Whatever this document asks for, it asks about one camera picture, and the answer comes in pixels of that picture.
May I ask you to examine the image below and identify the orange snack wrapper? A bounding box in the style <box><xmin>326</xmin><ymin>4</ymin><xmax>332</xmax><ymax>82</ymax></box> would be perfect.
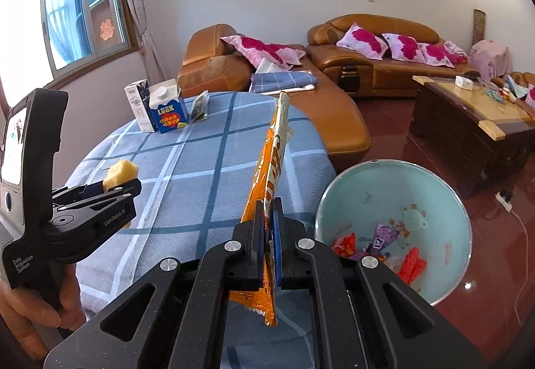
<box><xmin>230</xmin><ymin>92</ymin><xmax>293</xmax><ymax>327</ymax></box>

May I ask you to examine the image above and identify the yellow sponge piece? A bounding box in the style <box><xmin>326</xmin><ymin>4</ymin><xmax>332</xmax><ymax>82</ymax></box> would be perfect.
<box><xmin>102</xmin><ymin>160</ymin><xmax>139</xmax><ymax>192</ymax></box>

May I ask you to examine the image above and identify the red shiny wrapper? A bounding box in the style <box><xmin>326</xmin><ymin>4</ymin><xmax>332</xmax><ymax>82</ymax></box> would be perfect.
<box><xmin>331</xmin><ymin>232</ymin><xmax>358</xmax><ymax>260</ymax></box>

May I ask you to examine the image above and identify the purple snack wrapper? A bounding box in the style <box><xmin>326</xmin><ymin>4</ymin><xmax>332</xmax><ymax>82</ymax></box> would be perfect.
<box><xmin>356</xmin><ymin>223</ymin><xmax>400</xmax><ymax>259</ymax></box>

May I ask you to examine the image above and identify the light blue trash bucket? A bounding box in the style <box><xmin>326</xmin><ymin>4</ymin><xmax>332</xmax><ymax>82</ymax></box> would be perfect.
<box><xmin>315</xmin><ymin>159</ymin><xmax>472</xmax><ymax>305</ymax></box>

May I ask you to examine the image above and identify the person left hand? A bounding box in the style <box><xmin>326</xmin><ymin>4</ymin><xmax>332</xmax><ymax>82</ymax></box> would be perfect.
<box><xmin>1</xmin><ymin>264</ymin><xmax>86</xmax><ymax>361</ymax></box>

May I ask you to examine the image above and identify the blue plaid tablecloth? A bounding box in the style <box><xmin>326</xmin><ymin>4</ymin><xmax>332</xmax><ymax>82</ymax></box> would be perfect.
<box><xmin>67</xmin><ymin>93</ymin><xmax>315</xmax><ymax>368</ymax></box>

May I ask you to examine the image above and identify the white milk carton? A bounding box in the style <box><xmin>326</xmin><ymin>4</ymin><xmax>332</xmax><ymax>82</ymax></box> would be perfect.
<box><xmin>124</xmin><ymin>79</ymin><xmax>158</xmax><ymax>132</ymax></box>

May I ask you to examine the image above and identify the blue LOOK drink carton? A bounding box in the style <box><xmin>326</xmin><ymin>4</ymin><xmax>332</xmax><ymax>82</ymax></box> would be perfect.
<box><xmin>149</xmin><ymin>79</ymin><xmax>190</xmax><ymax>133</ymax></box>

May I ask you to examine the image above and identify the small dark green packet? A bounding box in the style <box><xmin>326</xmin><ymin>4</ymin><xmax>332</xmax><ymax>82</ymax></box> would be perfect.
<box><xmin>191</xmin><ymin>90</ymin><xmax>209</xmax><ymax>122</ymax></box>

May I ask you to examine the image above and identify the folded blue plaid cloth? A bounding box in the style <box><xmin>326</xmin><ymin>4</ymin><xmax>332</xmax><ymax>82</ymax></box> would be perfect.
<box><xmin>249</xmin><ymin>71</ymin><xmax>318</xmax><ymax>94</ymax></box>

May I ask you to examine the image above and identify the brown leather chaise sofa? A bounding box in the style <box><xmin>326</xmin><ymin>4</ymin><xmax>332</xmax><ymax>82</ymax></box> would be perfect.
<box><xmin>177</xmin><ymin>24</ymin><xmax>371</xmax><ymax>172</ymax></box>

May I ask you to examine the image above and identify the pink floral pillow on chaise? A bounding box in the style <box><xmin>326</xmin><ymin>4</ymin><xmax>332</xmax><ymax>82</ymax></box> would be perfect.
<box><xmin>220</xmin><ymin>35</ymin><xmax>306</xmax><ymax>71</ymax></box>

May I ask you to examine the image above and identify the brown leather three-seat sofa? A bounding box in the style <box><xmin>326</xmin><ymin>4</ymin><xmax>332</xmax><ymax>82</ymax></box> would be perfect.
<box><xmin>307</xmin><ymin>14</ymin><xmax>480</xmax><ymax>97</ymax></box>

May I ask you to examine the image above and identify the dark wood coffee table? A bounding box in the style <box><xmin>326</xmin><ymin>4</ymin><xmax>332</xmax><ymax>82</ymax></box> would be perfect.
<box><xmin>409</xmin><ymin>75</ymin><xmax>534</xmax><ymax>198</ymax></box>

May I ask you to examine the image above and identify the white tissue box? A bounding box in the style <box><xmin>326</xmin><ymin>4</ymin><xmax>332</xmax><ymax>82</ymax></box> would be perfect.
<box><xmin>454</xmin><ymin>75</ymin><xmax>474</xmax><ymax>92</ymax></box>

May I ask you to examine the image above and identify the white power strip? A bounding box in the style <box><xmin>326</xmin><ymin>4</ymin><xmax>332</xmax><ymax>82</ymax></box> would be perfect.
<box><xmin>495</xmin><ymin>190</ymin><xmax>513</xmax><ymax>213</ymax></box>

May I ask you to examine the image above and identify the pink cloth covered object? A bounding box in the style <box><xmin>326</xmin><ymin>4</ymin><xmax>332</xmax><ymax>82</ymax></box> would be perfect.
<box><xmin>468</xmin><ymin>40</ymin><xmax>512</xmax><ymax>80</ymax></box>

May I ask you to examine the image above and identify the brown leather armchair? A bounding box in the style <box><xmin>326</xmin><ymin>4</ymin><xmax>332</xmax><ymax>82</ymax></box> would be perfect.
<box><xmin>491</xmin><ymin>72</ymin><xmax>535</xmax><ymax>109</ymax></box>

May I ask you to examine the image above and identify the window with white frame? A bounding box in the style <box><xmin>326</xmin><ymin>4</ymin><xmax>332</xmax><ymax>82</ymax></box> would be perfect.
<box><xmin>1</xmin><ymin>0</ymin><xmax>139</xmax><ymax>106</ymax></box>

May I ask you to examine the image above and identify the white power cable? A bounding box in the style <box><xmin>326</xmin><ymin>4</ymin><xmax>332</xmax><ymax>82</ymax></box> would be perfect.
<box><xmin>510</xmin><ymin>208</ymin><xmax>532</xmax><ymax>328</ymax></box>

